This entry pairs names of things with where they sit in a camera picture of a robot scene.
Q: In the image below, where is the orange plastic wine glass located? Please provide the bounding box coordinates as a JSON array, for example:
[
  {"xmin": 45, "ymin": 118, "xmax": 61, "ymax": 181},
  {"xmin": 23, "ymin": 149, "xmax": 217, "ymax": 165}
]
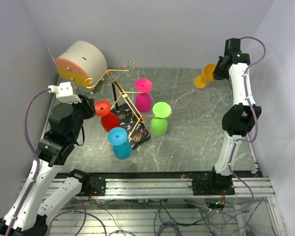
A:
[{"xmin": 194, "ymin": 64, "xmax": 216, "ymax": 89}]

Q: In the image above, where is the magenta plastic wine glass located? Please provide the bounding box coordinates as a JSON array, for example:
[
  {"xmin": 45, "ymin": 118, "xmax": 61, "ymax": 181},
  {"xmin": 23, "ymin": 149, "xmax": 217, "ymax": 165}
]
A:
[{"xmin": 135, "ymin": 78, "xmax": 152, "ymax": 113}]

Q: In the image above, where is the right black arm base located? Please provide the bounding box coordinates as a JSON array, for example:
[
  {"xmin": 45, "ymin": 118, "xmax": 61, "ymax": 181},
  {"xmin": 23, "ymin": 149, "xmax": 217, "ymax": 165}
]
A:
[{"xmin": 186, "ymin": 179, "xmax": 235, "ymax": 196}]

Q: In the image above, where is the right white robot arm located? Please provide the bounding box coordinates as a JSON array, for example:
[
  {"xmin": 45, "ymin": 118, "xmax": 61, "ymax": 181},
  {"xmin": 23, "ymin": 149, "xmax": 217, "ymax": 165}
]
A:
[{"xmin": 207, "ymin": 38, "xmax": 262, "ymax": 195}]

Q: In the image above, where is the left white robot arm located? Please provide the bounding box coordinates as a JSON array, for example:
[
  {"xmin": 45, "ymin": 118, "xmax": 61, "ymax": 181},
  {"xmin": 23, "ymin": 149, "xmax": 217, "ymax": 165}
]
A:
[{"xmin": 0, "ymin": 94, "xmax": 95, "ymax": 236}]

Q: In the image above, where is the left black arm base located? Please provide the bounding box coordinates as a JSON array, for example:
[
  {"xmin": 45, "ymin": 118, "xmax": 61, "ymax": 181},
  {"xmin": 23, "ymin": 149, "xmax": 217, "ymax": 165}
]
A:
[{"xmin": 78, "ymin": 174, "xmax": 106, "ymax": 196}]

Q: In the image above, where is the red plastic wine glass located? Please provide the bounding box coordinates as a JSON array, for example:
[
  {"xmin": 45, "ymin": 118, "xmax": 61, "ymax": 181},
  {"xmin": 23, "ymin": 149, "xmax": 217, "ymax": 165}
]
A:
[{"xmin": 94, "ymin": 100, "xmax": 120, "ymax": 132}]

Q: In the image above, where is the blue plastic wine glass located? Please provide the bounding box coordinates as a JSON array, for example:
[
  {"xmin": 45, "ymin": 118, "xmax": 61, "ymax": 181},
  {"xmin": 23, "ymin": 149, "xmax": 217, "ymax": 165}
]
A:
[{"xmin": 108, "ymin": 127, "xmax": 132, "ymax": 160}]

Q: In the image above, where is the green plastic wine glass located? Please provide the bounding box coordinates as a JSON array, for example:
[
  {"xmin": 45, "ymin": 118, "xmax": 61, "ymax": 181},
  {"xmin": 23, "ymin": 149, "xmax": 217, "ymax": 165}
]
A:
[{"xmin": 149, "ymin": 102, "xmax": 172, "ymax": 136}]

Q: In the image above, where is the round beige drawer cabinet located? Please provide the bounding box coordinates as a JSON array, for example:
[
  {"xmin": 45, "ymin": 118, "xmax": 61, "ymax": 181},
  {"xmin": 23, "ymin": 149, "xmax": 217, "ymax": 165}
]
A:
[{"xmin": 55, "ymin": 40, "xmax": 108, "ymax": 93}]

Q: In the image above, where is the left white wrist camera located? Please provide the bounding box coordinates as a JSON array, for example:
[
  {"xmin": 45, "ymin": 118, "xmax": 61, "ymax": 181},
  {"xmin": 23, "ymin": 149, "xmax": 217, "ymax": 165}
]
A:
[{"xmin": 48, "ymin": 82, "xmax": 82, "ymax": 104}]

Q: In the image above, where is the gold wire wine glass rack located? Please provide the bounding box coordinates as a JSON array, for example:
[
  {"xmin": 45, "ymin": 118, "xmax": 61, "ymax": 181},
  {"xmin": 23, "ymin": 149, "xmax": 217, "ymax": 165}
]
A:
[{"xmin": 83, "ymin": 60, "xmax": 151, "ymax": 149}]

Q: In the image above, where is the aluminium rail frame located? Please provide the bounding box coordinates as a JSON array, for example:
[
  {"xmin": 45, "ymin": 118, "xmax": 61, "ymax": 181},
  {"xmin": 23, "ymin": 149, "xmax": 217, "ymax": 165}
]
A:
[{"xmin": 45, "ymin": 177, "xmax": 286, "ymax": 236}]

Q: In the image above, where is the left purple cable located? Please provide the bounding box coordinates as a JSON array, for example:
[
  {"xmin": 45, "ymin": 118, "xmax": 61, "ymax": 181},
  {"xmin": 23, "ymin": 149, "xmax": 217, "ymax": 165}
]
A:
[{"xmin": 4, "ymin": 88, "xmax": 51, "ymax": 236}]

